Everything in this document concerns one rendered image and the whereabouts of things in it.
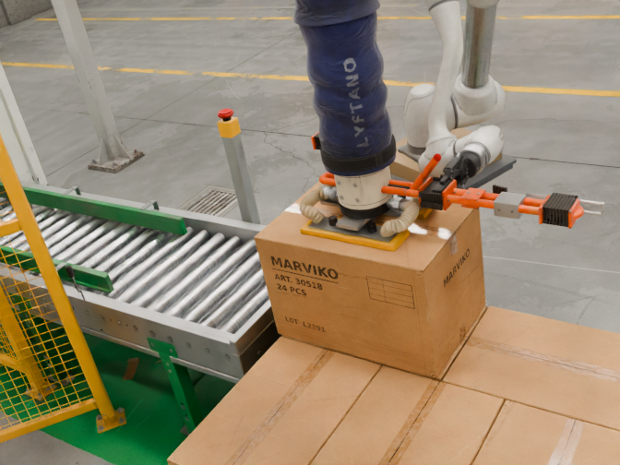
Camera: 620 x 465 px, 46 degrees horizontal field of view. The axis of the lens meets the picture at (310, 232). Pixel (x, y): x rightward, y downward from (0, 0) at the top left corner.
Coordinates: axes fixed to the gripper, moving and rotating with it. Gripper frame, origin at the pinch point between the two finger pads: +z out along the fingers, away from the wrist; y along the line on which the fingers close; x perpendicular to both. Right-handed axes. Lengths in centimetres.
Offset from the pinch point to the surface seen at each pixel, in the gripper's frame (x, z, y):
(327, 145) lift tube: 30.2, 9.4, -16.5
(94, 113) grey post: 351, -158, 64
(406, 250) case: 6.7, 12.5, 13.2
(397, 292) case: 7.0, 20.1, 22.8
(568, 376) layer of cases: -37, 4, 54
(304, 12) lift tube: 30, 11, -55
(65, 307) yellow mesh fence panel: 139, 43, 46
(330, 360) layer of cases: 33, 24, 54
